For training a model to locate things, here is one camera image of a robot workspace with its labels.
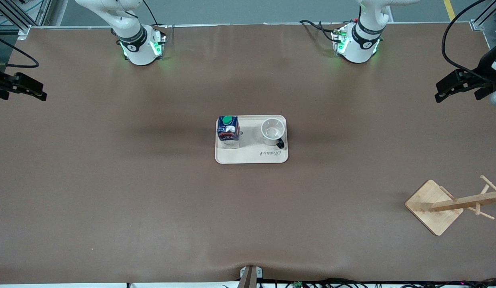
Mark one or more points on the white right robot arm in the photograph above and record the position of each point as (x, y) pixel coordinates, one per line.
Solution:
(130, 24)

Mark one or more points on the wooden mug tree stand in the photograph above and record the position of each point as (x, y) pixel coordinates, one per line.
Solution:
(432, 208)

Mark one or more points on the aluminium frame profile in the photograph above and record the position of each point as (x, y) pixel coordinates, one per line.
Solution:
(16, 16)
(486, 18)

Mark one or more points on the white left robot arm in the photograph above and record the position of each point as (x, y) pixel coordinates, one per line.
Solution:
(366, 36)

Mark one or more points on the cream rabbit print tray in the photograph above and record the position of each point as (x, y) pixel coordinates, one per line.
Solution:
(252, 154)

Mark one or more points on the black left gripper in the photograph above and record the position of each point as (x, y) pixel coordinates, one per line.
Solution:
(482, 74)

